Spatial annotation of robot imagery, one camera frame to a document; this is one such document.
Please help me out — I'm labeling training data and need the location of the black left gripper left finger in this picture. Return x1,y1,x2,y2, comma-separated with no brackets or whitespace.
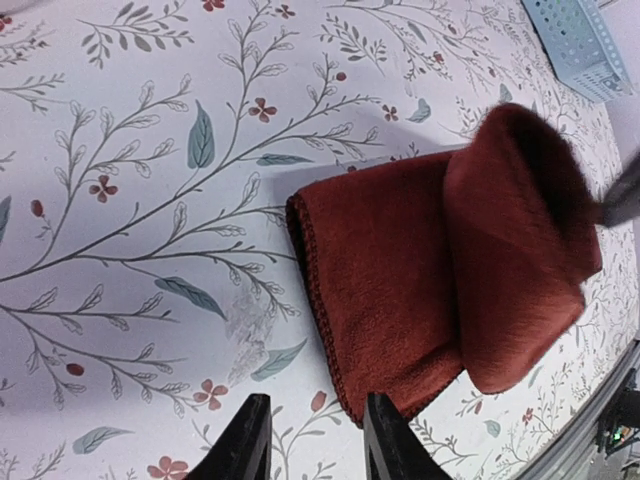
186,394,272,480

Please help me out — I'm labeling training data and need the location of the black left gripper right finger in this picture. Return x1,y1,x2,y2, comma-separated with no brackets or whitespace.
363,393,452,480

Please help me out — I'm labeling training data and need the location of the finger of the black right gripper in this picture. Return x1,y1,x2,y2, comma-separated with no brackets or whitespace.
589,150,640,228

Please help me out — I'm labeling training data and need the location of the dark red towel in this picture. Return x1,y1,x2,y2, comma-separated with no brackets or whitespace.
286,103,602,424

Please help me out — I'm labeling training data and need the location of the light blue plastic basket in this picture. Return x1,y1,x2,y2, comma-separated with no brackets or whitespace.
521,0,636,103

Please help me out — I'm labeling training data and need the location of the aluminium front table rail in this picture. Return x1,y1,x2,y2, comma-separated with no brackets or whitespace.
492,340,639,479

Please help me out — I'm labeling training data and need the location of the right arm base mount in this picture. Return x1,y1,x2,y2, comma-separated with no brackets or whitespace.
596,368,639,457

